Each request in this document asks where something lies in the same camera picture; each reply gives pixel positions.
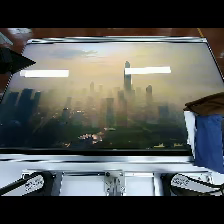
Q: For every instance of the white garment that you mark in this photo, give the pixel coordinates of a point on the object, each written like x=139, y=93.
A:
x=189, y=133

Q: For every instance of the blue garment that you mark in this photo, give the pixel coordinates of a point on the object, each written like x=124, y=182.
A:
x=210, y=143

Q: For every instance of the silver frame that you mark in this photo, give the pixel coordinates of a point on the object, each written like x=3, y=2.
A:
x=100, y=164

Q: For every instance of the brown shirt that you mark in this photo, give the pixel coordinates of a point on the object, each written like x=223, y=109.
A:
x=208, y=105

